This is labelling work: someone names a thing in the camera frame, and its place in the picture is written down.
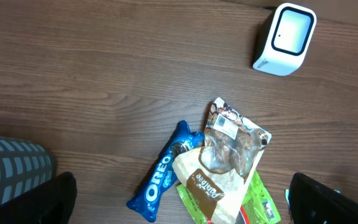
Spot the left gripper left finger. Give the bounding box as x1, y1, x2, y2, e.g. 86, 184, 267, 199
0, 172, 77, 224

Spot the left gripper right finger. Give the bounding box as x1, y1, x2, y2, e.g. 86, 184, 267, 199
288, 172, 358, 224

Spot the green snack bag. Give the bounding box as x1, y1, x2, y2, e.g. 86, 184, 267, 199
177, 171, 281, 224

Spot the beige brown pastry bag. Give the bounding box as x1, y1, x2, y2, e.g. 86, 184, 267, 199
173, 98, 272, 223

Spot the blue Oreo cookie pack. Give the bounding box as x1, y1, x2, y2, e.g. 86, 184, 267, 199
126, 120, 204, 222

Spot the white barcode scanner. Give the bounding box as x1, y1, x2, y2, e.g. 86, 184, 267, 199
252, 2, 317, 76

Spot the grey plastic basket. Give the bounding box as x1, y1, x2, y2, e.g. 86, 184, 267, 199
0, 136, 56, 205

